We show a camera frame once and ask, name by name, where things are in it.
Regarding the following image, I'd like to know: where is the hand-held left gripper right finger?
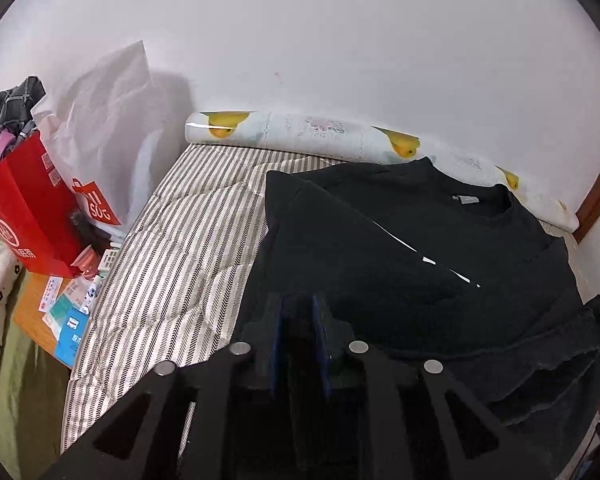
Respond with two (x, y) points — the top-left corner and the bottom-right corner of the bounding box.
(311, 292), (556, 480)

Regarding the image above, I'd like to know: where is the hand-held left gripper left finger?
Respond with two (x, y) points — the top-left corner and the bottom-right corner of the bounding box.
(40, 292), (288, 480)

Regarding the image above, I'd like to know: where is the black sweatshirt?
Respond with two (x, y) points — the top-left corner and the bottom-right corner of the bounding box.
(232, 156), (600, 480)

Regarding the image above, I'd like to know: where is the striped quilted mattress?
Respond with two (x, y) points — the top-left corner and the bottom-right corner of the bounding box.
(60, 142), (588, 456)

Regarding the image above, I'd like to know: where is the pink plastic object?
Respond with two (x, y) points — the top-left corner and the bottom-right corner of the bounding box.
(70, 246), (101, 278)

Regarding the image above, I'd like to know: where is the duck print rolled mat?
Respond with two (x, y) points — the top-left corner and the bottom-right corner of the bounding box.
(184, 110), (581, 233)

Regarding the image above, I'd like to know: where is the black pouch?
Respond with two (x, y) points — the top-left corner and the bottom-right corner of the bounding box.
(67, 210), (111, 256)

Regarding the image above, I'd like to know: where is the red white leaflet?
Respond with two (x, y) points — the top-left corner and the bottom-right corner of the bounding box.
(40, 275), (66, 313)

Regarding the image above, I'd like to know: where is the wooden bedside table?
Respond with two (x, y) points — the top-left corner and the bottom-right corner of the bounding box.
(12, 270), (88, 370)

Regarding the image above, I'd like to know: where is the green cloth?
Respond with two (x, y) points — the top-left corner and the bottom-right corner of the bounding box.
(0, 310), (76, 476)

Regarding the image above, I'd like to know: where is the white plastic bag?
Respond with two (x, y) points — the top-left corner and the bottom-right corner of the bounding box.
(30, 40), (181, 241)

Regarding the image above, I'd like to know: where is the red paper bag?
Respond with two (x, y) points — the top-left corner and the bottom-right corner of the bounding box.
(0, 130), (88, 279)

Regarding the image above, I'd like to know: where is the dark plaid cloth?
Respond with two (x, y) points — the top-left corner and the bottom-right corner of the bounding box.
(0, 76), (47, 178)

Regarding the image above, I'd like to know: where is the thin black cable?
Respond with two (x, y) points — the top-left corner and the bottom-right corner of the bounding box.
(575, 410), (600, 480)

